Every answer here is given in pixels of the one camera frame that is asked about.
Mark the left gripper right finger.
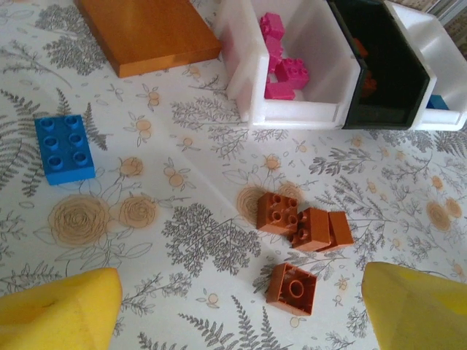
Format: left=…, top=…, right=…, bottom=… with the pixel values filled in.
left=360, top=261, right=467, bottom=350

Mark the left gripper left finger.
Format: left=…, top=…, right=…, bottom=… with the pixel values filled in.
left=0, top=267, right=123, bottom=350

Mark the blue lego brick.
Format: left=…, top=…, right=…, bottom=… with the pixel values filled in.
left=425, top=93, right=450, bottom=110
left=34, top=114, right=97, bottom=187

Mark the orange lego brick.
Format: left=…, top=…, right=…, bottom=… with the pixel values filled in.
left=360, top=69, right=379, bottom=99
left=317, top=211, right=355, bottom=253
left=255, top=192, right=301, bottom=234
left=287, top=206, right=331, bottom=252
left=265, top=262, right=317, bottom=316

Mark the pink lego brick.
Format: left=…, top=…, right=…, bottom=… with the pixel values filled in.
left=274, top=57, right=311, bottom=90
left=263, top=35, right=284, bottom=69
left=264, top=80, right=296, bottom=101
left=259, top=12, right=285, bottom=39

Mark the white plastic bin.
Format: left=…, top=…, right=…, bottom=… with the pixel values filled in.
left=215, top=0, right=366, bottom=129
left=385, top=0, right=467, bottom=131

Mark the black plastic bin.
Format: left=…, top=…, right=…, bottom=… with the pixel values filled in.
left=326, top=0, right=438, bottom=131

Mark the gold wire stand orange base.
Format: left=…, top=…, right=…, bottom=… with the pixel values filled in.
left=74, top=0, right=223, bottom=79

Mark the aluminium table side rail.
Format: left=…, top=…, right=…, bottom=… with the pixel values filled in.
left=436, top=0, right=467, bottom=28

